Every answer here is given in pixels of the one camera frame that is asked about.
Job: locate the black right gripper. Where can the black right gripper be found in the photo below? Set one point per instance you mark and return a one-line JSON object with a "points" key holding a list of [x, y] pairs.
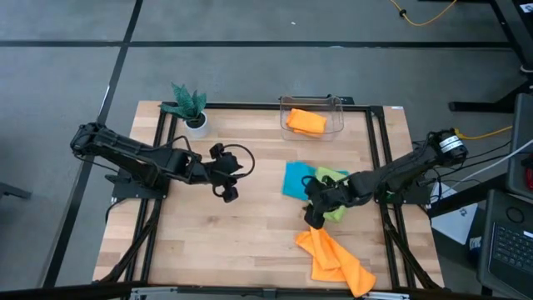
{"points": [[331, 193]]}

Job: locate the green microfiber towel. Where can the green microfiber towel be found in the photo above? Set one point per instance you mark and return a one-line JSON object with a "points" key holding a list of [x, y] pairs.
{"points": [[329, 173]]}

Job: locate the white plant pot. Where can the white plant pot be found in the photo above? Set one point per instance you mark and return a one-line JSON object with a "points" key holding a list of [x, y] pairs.
{"points": [[199, 129]]}

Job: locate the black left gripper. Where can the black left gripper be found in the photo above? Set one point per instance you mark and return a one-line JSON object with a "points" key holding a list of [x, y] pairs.
{"points": [[218, 166]]}

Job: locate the dark grey laptop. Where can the dark grey laptop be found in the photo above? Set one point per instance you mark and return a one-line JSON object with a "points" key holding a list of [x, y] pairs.
{"points": [[508, 250]]}

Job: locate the orange microfiber towel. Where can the orange microfiber towel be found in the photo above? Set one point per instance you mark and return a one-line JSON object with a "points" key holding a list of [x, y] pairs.
{"points": [[329, 258], [306, 121]]}

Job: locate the dark grey equipment box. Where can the dark grey equipment box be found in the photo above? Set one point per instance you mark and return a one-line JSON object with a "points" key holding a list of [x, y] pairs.
{"points": [[520, 137]]}

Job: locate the black desk frame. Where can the black desk frame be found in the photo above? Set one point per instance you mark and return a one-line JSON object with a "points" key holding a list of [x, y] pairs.
{"points": [[510, 25]]}

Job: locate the black aluminium table frame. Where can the black aluminium table frame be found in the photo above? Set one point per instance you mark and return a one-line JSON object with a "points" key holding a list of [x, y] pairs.
{"points": [[375, 125]]}

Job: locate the clear plastic bin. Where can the clear plastic bin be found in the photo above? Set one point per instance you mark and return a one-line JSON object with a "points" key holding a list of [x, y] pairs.
{"points": [[333, 125]]}

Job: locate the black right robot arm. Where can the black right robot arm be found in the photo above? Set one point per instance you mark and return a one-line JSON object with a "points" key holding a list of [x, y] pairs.
{"points": [[395, 171]]}

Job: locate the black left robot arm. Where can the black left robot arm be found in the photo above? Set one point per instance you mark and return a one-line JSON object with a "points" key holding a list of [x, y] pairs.
{"points": [[125, 150]]}

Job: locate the green artificial plant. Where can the green artificial plant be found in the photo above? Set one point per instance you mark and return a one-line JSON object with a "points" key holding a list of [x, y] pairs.
{"points": [[185, 104]]}

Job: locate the silver aluminium bar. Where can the silver aluminium bar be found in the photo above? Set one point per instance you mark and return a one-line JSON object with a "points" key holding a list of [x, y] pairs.
{"points": [[166, 291]]}

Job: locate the white cardboard box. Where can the white cardboard box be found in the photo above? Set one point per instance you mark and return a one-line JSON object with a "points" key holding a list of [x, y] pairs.
{"points": [[454, 221]]}

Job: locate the grey furniture foot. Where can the grey furniture foot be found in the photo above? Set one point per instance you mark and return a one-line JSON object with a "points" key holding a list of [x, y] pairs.
{"points": [[14, 191]]}

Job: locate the teal microfiber towel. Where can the teal microfiber towel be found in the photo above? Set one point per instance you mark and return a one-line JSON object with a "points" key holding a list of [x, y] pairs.
{"points": [[295, 179]]}

